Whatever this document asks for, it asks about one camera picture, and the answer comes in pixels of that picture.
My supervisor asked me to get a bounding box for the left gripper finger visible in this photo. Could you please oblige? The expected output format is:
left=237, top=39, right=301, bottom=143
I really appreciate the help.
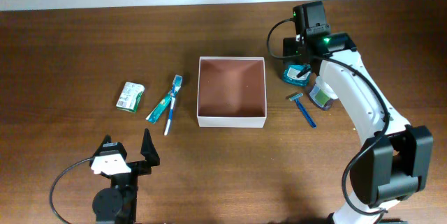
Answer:
left=140, top=128, right=160, bottom=167
left=92, top=135, right=127, bottom=160

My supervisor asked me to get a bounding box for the blue mouthwash bottle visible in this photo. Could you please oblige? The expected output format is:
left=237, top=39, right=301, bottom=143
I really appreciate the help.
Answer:
left=282, top=64, right=312, bottom=87

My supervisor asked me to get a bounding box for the blue disposable razor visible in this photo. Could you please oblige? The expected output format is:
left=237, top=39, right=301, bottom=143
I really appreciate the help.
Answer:
left=289, top=93, right=316, bottom=128

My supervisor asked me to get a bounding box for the clear pump soap bottle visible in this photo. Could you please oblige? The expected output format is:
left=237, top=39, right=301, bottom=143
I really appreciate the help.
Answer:
left=307, top=76, right=339, bottom=110

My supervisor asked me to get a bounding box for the green toothpaste tube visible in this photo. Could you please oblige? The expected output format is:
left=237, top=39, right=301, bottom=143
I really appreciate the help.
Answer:
left=146, top=91, right=175, bottom=124

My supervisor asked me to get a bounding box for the blue white toothbrush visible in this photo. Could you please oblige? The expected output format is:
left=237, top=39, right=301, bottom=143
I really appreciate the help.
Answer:
left=163, top=75, right=183, bottom=136

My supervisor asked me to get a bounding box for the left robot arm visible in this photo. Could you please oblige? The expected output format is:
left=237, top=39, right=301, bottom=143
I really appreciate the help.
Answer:
left=89, top=128, right=160, bottom=223

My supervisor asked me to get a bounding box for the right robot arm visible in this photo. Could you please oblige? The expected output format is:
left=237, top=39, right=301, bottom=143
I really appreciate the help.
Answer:
left=283, top=33, right=433, bottom=223

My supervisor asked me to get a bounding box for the green white soap packet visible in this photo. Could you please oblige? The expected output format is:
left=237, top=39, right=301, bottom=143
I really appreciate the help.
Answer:
left=116, top=82, right=145, bottom=113

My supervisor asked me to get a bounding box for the white cardboard box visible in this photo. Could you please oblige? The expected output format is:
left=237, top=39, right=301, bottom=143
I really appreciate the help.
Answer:
left=196, top=57, right=267, bottom=128

